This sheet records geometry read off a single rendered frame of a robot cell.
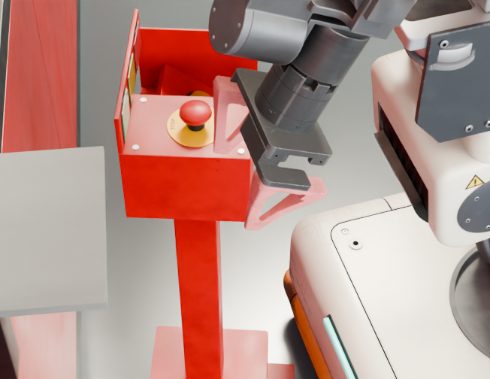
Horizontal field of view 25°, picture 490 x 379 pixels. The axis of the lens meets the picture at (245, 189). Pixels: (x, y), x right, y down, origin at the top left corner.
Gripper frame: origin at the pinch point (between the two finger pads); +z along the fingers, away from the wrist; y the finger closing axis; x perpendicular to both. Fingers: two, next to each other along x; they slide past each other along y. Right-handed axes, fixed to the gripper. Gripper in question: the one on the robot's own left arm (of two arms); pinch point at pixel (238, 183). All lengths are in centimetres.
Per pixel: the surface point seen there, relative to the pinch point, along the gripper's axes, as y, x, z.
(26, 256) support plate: 2.9, -17.9, 8.7
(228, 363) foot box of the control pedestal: -35, 47, 74
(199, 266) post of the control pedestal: -31, 27, 45
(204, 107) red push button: -28.8, 12.5, 14.7
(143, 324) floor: -55, 43, 90
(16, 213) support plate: -2.1, -18.0, 8.7
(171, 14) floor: -142, 68, 77
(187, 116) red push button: -28.0, 10.4, 15.8
